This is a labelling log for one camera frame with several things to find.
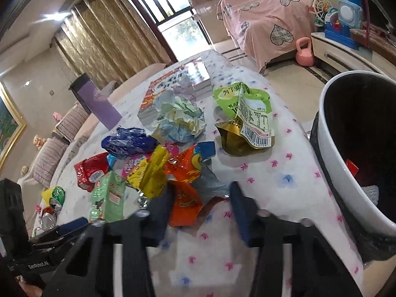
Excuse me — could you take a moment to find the pink sofa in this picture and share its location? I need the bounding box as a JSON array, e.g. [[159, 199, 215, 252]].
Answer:
[[17, 63, 168, 199]]

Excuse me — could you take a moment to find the green snack pouch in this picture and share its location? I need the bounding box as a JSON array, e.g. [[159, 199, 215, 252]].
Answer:
[[213, 82, 276, 157]]

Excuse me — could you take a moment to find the striped pink cushion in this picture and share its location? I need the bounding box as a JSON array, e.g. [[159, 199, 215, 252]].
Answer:
[[32, 138, 71, 187], [56, 102, 91, 143]]

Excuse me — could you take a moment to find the pink candy wrapper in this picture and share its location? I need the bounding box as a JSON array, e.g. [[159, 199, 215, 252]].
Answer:
[[122, 142, 180, 177]]

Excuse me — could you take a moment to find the white foam sheet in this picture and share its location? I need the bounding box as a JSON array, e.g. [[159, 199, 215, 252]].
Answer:
[[360, 184, 380, 205]]

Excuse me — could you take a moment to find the white television cabinet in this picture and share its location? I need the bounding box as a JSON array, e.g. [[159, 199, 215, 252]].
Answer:
[[311, 28, 396, 81]]

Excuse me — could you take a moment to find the pink kettlebell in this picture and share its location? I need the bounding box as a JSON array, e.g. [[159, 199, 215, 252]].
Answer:
[[295, 37, 315, 66]]

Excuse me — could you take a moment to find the white ferris wheel toy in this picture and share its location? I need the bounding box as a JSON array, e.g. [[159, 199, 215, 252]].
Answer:
[[309, 0, 332, 27]]

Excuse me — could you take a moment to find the red snack wrapper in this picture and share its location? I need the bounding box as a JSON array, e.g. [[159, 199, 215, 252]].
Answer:
[[74, 152, 111, 192]]

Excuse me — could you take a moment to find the colourful magazine book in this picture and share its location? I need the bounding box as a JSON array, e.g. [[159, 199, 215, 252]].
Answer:
[[138, 58, 212, 124]]

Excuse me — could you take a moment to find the small teddy bear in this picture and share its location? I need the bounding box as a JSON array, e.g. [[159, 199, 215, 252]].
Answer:
[[32, 134, 48, 149]]

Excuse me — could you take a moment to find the crushed red can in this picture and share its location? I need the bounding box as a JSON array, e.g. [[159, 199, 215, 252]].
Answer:
[[36, 206, 61, 233]]

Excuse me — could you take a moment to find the green drink carton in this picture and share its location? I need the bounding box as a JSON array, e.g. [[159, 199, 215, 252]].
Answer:
[[89, 171, 127, 224]]

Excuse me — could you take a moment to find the wooden framed balcony door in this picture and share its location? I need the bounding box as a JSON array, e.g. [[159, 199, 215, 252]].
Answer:
[[111, 0, 246, 57]]

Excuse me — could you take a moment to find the gold framed painting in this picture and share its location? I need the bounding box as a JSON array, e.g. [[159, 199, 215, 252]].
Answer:
[[0, 80, 28, 171]]

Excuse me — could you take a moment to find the gold patterned curtain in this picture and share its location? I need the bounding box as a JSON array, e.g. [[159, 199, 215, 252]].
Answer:
[[51, 0, 174, 82]]

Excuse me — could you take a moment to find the yellow snack wrapper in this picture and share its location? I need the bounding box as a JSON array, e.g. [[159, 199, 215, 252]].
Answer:
[[127, 145, 171, 217]]

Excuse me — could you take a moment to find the pale paper ball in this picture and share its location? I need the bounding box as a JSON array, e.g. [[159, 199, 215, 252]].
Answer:
[[151, 88, 207, 143]]

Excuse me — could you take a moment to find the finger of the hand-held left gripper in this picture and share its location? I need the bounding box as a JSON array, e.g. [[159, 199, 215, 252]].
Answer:
[[29, 217, 90, 244], [30, 233, 81, 256]]

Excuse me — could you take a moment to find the pink rod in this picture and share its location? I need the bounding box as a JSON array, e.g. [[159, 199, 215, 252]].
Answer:
[[363, 0, 372, 48]]

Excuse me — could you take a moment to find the purple drink bottle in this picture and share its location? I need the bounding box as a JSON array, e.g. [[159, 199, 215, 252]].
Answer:
[[69, 73, 123, 129]]

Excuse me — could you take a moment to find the orange snack wrapper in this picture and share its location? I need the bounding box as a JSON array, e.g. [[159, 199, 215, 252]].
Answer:
[[164, 147, 205, 227]]

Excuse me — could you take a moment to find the pink heart print cover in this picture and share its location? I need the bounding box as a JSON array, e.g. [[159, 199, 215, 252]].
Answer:
[[217, 0, 317, 72]]

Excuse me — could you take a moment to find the silver blue foil wrapper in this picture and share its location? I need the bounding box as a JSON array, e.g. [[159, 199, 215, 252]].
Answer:
[[192, 141, 231, 208]]

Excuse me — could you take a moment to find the crushed yellow green can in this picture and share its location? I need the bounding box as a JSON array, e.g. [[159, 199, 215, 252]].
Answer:
[[42, 186, 66, 207]]

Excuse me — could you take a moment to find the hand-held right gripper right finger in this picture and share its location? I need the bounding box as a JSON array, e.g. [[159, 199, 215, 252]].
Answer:
[[229, 181, 363, 297]]

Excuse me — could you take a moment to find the blue toy playset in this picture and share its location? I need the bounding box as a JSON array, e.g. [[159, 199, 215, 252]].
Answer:
[[324, 0, 365, 50]]

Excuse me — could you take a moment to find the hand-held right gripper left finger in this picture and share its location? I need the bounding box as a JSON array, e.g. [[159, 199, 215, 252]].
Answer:
[[46, 186, 174, 297]]

